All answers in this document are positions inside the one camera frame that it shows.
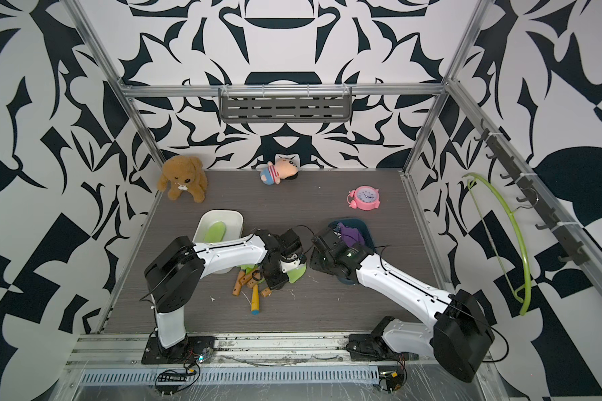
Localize black connector box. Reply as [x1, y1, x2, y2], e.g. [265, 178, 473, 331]
[377, 371, 406, 394]

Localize green hoop hanger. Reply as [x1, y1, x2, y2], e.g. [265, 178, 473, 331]
[463, 172, 533, 316]

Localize white storage tray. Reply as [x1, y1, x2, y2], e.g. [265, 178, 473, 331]
[192, 209, 245, 276]

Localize black power strip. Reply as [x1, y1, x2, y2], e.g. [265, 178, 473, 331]
[154, 369, 189, 385]

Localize brown teddy bear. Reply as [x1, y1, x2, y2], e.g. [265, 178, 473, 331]
[157, 155, 208, 203]

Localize teal storage box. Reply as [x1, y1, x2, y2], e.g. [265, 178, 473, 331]
[325, 218, 376, 265]

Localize grey wall shelf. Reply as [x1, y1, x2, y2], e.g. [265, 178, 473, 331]
[218, 85, 354, 124]

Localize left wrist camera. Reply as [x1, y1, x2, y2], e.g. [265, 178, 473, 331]
[279, 229, 307, 273]

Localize purple scoop pink handle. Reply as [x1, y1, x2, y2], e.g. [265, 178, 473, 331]
[335, 222, 366, 247]

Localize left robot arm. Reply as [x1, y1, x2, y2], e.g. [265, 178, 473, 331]
[142, 229, 307, 350]

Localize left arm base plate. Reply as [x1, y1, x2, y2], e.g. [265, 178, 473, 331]
[141, 334, 216, 365]

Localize green shovel wooden handle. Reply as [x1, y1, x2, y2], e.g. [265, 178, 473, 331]
[203, 222, 227, 243]
[245, 270, 272, 297]
[232, 270, 245, 297]
[287, 264, 307, 284]

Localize black hook rail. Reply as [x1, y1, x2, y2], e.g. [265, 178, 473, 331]
[478, 121, 591, 266]

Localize pink alarm clock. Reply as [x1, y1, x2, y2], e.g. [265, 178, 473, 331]
[346, 185, 381, 212]

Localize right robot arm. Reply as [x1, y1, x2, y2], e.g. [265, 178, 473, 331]
[310, 227, 495, 383]

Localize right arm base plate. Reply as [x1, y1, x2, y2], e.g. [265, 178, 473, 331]
[345, 334, 420, 362]

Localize small plush doll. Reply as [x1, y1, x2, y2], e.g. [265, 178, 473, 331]
[259, 156, 299, 185]

